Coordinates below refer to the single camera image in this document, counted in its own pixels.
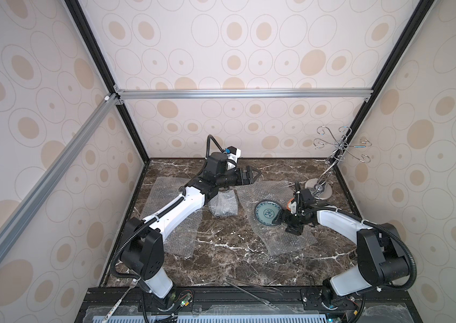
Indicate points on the orange dinner plate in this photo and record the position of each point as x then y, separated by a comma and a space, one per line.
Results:
292, 206

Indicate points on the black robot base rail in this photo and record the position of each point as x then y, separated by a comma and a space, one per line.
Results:
247, 304

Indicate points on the diagonal aluminium rail left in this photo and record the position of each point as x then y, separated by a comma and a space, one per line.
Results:
24, 213

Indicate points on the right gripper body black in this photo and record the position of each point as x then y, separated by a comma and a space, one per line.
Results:
289, 218

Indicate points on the teal patterned dinner plate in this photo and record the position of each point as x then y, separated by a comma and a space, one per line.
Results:
268, 213

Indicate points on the chrome mug tree stand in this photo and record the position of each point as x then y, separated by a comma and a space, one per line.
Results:
320, 187

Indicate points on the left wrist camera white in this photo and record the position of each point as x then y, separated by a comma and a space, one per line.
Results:
233, 154

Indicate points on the silver fork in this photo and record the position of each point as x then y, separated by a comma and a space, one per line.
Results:
110, 313

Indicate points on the horizontal aluminium rail back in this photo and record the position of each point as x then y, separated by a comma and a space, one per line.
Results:
354, 92

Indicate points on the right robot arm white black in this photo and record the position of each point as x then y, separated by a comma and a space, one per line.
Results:
384, 260

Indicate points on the bubble wrap around orange plate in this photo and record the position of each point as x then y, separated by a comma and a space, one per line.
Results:
179, 215

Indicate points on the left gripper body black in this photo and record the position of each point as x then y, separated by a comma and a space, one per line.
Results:
229, 177

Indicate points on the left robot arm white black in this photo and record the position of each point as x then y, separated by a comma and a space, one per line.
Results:
140, 255

